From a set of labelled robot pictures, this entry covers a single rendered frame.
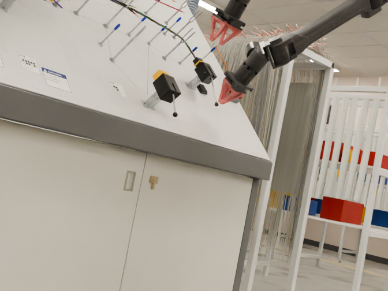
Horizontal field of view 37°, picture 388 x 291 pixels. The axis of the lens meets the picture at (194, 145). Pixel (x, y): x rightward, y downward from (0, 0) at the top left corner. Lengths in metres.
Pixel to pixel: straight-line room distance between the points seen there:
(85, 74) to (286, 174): 1.63
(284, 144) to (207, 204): 1.18
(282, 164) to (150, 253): 1.40
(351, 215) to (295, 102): 2.13
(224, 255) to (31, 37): 0.97
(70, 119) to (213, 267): 0.80
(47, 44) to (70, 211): 0.41
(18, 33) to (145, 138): 0.41
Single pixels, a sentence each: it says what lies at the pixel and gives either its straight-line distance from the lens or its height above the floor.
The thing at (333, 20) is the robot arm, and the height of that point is 1.32.
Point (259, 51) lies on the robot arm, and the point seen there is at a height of 1.17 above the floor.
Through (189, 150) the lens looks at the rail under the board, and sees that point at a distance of 1.66.
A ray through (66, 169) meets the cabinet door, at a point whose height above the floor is 0.72.
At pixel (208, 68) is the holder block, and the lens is 1.87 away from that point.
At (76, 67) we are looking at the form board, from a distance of 1.48.
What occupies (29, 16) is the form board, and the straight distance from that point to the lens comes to 1.52.
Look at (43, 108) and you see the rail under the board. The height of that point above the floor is 0.84.
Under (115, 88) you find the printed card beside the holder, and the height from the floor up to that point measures 0.95.
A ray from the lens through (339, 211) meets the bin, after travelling 4.82.
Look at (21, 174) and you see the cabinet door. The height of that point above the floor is 0.69.
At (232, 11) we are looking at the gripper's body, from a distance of 1.86.
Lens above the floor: 0.74
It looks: 4 degrees up
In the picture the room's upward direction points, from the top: 11 degrees clockwise
